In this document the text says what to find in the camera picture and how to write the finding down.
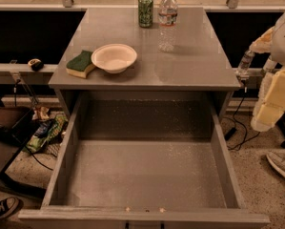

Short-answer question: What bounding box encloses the clear plastic water bottle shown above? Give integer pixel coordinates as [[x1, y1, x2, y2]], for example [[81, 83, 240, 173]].
[[158, 0, 178, 52]]

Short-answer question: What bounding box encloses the green snack bags pile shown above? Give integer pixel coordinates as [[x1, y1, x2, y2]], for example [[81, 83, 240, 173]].
[[24, 107, 68, 154]]

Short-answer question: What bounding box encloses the dark chair at left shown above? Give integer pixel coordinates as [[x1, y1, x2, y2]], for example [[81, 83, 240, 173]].
[[0, 98, 46, 198]]

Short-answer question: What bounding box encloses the green soda can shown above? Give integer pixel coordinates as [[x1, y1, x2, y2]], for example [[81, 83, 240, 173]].
[[138, 0, 153, 28]]

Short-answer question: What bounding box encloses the grey knit sneaker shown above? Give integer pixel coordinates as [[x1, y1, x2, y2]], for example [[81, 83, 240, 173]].
[[266, 152, 285, 178]]

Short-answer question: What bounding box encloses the white paper bowl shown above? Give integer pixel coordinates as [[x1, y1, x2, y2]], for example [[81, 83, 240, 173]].
[[92, 44, 137, 73]]

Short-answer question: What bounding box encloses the grey cabinet with top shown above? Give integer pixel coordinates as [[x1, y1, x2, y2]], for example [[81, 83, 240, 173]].
[[50, 6, 239, 115]]

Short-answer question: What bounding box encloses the open grey top drawer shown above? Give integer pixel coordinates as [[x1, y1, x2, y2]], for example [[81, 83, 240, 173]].
[[19, 94, 270, 229]]

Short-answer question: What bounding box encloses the black canvas sneaker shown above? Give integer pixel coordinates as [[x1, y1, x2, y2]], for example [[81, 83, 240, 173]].
[[0, 197, 20, 219]]

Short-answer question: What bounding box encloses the clear bottle on shelf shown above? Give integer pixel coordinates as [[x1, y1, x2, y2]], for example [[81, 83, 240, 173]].
[[235, 50, 254, 80]]

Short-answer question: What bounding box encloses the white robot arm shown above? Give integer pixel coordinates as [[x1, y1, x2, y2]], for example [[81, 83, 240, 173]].
[[249, 12, 285, 132]]

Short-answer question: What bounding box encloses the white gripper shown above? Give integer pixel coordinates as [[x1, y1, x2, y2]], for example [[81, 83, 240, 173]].
[[249, 28, 285, 132]]

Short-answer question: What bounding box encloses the yellow black tape measure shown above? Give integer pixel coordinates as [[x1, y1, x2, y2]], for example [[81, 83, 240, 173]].
[[28, 58, 44, 72]]

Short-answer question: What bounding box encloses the green yellow sponge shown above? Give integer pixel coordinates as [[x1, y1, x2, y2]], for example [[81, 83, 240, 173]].
[[66, 51, 95, 78]]

